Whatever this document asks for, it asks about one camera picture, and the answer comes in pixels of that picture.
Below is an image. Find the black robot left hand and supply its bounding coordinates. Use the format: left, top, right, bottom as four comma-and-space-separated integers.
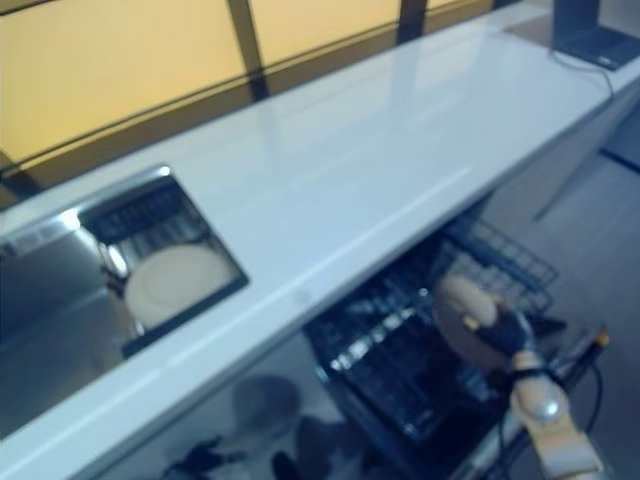
167, 437, 246, 480

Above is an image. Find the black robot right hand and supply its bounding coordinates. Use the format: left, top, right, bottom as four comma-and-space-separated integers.
469, 309, 534, 359

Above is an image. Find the cream round plate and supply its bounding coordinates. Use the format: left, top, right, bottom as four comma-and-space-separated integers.
431, 274, 507, 372
123, 246, 233, 327

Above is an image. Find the white cabinet door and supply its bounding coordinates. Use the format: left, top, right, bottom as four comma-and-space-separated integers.
485, 97, 640, 224
64, 324, 351, 480

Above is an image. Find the black robot left foot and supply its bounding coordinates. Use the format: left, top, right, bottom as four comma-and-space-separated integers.
272, 448, 297, 480

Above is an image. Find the black robot foot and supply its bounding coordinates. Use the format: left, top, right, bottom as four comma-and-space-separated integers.
272, 448, 297, 480
296, 417, 352, 472

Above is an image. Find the black robot right foot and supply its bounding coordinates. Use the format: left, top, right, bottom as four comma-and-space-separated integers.
296, 417, 352, 472

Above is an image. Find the stainless steel sink basin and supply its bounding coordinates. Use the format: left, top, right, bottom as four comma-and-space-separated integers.
0, 164, 250, 426

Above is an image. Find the black dish drying rack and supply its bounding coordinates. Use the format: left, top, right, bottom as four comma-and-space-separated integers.
78, 175, 250, 359

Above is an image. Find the dark open laptop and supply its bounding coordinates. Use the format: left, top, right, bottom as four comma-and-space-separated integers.
503, 0, 640, 72

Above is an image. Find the dishwasher upper wire rack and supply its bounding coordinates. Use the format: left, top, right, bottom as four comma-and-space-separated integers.
438, 218, 560, 324

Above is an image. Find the dishwasher wire rack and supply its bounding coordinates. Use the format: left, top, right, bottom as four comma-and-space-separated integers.
304, 279, 502, 444
438, 218, 560, 324

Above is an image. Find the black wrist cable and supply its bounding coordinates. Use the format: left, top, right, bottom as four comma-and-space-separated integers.
548, 323, 612, 437

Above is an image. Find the dishwasher lower wire rack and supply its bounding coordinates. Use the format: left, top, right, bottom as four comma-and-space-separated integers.
304, 279, 502, 444

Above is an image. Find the thin grey laptop cable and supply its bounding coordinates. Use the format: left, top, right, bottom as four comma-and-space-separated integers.
548, 49, 617, 104

